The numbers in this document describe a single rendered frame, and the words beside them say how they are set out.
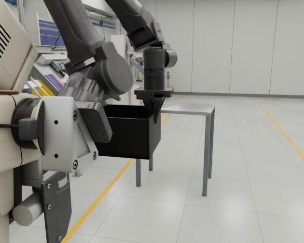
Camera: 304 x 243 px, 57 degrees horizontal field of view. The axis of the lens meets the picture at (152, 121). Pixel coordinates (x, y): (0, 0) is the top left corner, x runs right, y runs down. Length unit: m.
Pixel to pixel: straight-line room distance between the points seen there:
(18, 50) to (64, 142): 0.21
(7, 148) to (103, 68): 0.20
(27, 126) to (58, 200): 0.27
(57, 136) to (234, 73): 8.95
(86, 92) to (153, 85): 0.32
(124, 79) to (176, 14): 8.93
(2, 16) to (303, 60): 9.27
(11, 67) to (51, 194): 0.26
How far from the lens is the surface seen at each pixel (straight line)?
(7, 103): 0.48
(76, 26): 0.54
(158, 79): 0.76
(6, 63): 0.53
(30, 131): 0.42
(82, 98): 0.46
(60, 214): 0.67
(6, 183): 0.59
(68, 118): 0.42
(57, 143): 0.43
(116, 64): 0.54
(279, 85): 9.48
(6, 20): 0.54
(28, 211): 0.60
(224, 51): 9.26
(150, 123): 0.74
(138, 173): 2.83
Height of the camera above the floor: 1.29
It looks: 13 degrees down
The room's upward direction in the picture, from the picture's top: straight up
